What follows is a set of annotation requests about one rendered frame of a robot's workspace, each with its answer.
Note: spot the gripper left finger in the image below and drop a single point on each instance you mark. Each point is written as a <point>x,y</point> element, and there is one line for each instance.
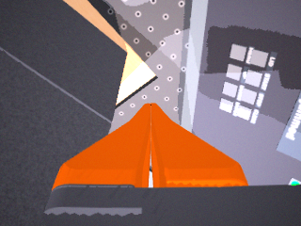
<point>121,158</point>

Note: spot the white thermal cycler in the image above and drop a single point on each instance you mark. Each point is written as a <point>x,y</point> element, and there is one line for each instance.
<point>242,91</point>

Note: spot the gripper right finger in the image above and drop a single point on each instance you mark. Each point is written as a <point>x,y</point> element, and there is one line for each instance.
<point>181,159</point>

